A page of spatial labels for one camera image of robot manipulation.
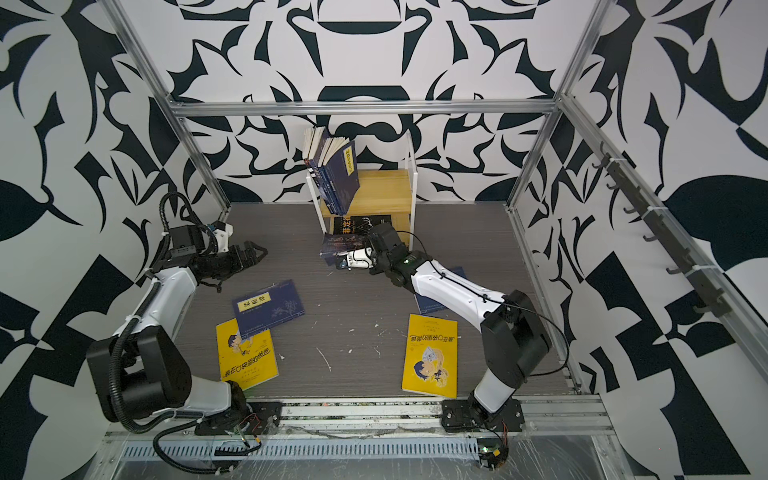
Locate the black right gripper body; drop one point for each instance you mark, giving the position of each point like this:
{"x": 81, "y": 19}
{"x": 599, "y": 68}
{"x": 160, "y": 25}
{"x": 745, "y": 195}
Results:
{"x": 381, "y": 264}

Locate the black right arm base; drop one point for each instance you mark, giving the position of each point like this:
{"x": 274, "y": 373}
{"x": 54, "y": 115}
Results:
{"x": 468, "y": 415}

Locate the thick blue book yellow label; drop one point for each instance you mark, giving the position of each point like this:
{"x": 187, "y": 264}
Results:
{"x": 330, "y": 147}

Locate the wooden white-framed bookshelf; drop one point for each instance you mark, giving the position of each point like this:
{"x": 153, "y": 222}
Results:
{"x": 390, "y": 192}

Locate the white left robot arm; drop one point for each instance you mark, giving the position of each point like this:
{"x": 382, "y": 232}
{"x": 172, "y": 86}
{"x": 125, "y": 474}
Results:
{"x": 140, "y": 376}

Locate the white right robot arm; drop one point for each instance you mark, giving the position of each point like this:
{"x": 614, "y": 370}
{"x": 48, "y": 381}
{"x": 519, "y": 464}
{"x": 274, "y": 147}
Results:
{"x": 514, "y": 336}

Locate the grey wall hook rail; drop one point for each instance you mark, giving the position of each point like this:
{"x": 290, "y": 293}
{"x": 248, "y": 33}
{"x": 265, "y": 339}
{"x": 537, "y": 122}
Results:
{"x": 658, "y": 221}

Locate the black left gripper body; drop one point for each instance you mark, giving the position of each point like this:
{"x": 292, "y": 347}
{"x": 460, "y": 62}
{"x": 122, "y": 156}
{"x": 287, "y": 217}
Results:
{"x": 222, "y": 264}

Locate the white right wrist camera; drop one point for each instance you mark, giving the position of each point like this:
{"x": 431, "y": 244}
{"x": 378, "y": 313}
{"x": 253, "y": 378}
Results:
{"x": 363, "y": 258}

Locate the black standing book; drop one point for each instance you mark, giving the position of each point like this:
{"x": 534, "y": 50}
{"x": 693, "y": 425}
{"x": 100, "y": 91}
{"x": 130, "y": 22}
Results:
{"x": 311, "y": 139}

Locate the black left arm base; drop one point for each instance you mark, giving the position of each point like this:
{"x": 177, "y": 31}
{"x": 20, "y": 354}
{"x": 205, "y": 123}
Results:
{"x": 255, "y": 418}

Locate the black book yellow title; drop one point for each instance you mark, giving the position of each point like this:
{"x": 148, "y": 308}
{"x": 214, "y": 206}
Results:
{"x": 358, "y": 225}

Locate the white cable tie scrap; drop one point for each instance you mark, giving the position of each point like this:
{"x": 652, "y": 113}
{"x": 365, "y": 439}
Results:
{"x": 324, "y": 358}

